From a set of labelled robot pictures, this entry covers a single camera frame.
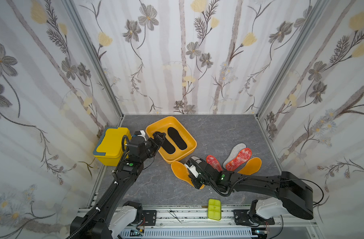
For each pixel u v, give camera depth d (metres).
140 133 0.73
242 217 0.74
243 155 0.96
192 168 0.70
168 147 1.01
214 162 0.94
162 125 1.12
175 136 1.07
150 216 0.74
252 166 0.93
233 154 0.98
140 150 0.59
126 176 0.52
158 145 0.69
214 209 0.76
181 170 0.84
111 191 0.46
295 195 0.42
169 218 0.75
